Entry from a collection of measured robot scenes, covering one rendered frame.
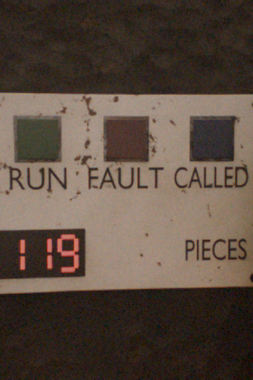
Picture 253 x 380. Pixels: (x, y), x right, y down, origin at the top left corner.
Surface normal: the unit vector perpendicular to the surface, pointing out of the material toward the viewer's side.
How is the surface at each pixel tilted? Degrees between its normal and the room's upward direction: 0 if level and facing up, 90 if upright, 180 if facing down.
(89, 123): 90
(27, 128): 90
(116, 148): 90
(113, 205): 90
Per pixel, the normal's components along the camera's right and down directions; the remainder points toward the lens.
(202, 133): 0.13, 0.08
